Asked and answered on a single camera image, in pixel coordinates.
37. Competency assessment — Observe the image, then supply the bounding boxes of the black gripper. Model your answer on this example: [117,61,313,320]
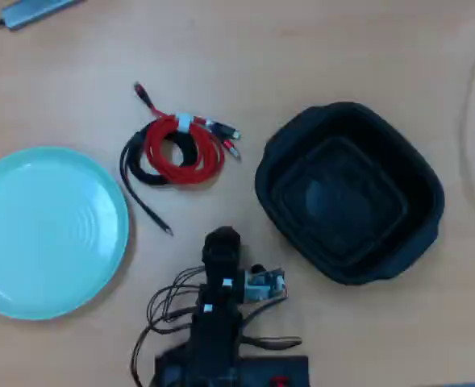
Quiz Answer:
[201,226,247,303]

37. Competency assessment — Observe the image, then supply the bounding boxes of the red charging cable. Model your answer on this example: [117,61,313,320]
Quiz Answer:
[133,81,242,185]

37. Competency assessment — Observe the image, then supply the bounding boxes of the black charging cable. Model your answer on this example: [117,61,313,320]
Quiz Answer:
[119,120,243,237]

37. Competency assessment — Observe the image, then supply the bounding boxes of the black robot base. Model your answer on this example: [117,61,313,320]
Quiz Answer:
[152,353,310,387]

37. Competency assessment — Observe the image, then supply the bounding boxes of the black square bowl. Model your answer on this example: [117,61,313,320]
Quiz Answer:
[254,101,446,286]

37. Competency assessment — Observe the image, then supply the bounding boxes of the light green round plate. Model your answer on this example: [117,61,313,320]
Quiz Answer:
[0,146,131,322]

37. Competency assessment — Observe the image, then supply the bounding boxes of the grey USB hub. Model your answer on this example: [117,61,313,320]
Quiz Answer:
[0,0,87,31]

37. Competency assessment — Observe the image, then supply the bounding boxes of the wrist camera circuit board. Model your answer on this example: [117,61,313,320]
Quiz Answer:
[243,264,290,304]

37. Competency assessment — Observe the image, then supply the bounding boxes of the black robot wire bundle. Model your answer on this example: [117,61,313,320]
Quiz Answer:
[129,264,206,386]

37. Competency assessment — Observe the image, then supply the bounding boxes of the black camera cable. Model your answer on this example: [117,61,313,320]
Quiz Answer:
[239,296,303,352]

